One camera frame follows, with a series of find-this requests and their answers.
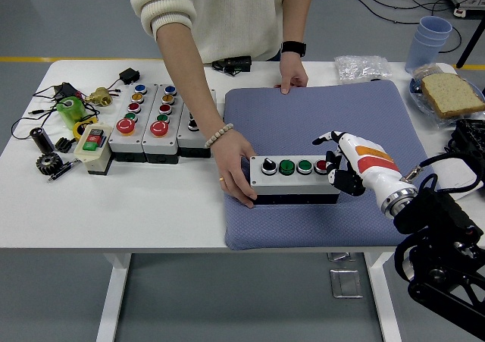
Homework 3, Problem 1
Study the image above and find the person's right hand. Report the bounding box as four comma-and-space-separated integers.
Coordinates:
210, 129, 259, 209

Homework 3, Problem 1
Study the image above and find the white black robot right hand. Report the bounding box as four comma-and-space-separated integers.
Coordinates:
311, 130, 404, 203

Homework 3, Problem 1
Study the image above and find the person's left hand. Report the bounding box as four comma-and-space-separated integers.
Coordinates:
274, 52, 309, 95

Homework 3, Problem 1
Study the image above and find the blue-grey quilted mat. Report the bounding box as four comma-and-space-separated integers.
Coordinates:
223, 80, 455, 252

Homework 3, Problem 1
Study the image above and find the grey four-button control box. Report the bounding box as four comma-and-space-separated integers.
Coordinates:
249, 154, 342, 206
177, 101, 219, 159

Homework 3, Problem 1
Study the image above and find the grey five-button emergency-stop box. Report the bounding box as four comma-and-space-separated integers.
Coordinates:
142, 83, 189, 165
108, 83, 159, 164

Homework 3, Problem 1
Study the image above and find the black wrist watch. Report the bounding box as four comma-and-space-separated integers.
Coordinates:
280, 40, 307, 58

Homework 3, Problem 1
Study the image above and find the clear bubble plastic bag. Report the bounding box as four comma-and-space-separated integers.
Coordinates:
333, 54, 393, 85

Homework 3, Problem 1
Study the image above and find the person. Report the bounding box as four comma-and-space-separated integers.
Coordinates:
125, 0, 315, 65

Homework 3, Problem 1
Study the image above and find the white paper card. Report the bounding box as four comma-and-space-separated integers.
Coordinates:
431, 155, 485, 202

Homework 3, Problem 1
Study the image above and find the bread slice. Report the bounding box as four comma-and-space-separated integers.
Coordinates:
421, 72, 485, 118

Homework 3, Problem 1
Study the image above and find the clear plastic bread bag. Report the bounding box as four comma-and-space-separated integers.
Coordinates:
408, 64, 485, 129

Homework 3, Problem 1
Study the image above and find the pale blue plastic cup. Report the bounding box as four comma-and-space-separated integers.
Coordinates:
404, 36, 448, 74
415, 30, 450, 47
418, 14, 454, 39

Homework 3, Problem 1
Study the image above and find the metal floor plate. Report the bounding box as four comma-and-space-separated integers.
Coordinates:
329, 268, 364, 300

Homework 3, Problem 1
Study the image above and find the white table leg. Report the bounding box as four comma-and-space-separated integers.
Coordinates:
95, 253, 133, 342
363, 251, 402, 342

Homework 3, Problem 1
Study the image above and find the brass valve fitting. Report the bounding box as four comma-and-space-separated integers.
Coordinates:
83, 86, 114, 108

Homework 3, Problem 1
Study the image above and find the yellow tape roll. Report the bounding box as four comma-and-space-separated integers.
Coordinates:
72, 118, 99, 143

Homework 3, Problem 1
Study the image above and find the green translucent roll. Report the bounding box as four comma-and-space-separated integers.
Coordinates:
56, 95, 89, 130

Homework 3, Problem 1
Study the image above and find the black finned heat sink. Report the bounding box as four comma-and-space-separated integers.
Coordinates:
55, 136, 78, 154

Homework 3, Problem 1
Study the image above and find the black pen tool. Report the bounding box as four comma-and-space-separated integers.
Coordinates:
47, 158, 81, 184

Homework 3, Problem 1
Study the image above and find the black metal gear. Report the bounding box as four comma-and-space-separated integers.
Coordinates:
36, 152, 64, 177

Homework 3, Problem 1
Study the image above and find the black cylinder capacitor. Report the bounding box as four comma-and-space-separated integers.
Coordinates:
30, 126, 56, 153

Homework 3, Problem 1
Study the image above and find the beige bead bracelet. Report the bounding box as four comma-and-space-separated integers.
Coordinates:
204, 122, 235, 149

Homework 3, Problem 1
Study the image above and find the black digital meter with cable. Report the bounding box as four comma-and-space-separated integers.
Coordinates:
211, 55, 253, 76

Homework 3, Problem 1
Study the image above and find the black servo with wires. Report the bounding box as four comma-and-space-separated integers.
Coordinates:
102, 67, 141, 93

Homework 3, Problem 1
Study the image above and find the cream red-green switch box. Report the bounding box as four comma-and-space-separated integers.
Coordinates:
73, 123, 114, 176

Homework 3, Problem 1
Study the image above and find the black red wired module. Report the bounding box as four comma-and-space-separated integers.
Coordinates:
52, 82, 85, 102

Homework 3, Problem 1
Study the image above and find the black cord with plug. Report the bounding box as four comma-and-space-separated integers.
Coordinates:
10, 106, 65, 141

